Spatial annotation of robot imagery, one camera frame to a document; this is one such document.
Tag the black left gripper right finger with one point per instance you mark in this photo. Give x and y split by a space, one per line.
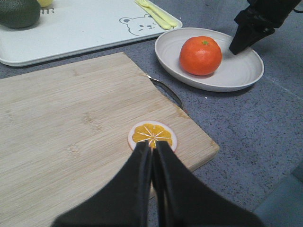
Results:
184 201

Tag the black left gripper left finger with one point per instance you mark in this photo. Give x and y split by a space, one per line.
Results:
123 202

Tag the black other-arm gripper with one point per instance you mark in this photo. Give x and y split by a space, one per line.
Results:
259 20

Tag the orange mandarin fruit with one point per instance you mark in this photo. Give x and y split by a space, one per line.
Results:
200 56

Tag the white bear-print tray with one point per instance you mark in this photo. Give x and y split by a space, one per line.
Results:
70 27

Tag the orange slice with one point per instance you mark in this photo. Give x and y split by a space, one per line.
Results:
151 131

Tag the pale yellow plastic spoon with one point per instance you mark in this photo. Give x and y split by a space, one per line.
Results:
160 12

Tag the wooden cutting board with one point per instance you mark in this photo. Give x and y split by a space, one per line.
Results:
64 134

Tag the pale yellow plastic fork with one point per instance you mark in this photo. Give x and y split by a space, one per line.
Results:
163 24

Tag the yellow lemon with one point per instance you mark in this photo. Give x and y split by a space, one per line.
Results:
45 3

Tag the dark green lime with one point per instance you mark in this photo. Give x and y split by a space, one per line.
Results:
19 13

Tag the metal cutting board handle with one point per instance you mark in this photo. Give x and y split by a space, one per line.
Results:
170 92

